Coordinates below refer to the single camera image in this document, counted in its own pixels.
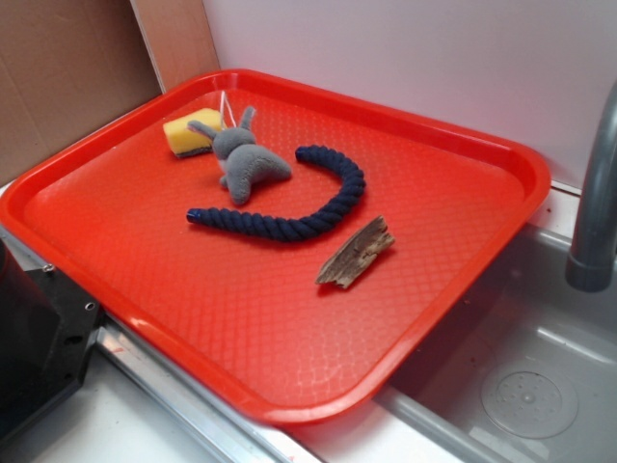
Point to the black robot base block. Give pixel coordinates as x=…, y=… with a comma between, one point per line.
x=49, y=325

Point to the brown wood chip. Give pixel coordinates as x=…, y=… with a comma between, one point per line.
x=356, y=254

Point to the red plastic tray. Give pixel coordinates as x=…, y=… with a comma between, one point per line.
x=244, y=315

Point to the grey plush bunny toy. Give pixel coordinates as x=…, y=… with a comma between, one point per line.
x=243, y=161

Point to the yellow sponge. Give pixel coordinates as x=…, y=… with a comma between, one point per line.
x=185, y=143

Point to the grey toy sink basin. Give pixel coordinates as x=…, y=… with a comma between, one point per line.
x=522, y=369

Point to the grey faucet spout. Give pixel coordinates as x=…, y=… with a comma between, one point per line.
x=592, y=254

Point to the brown cardboard panel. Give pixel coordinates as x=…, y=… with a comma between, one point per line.
x=70, y=67

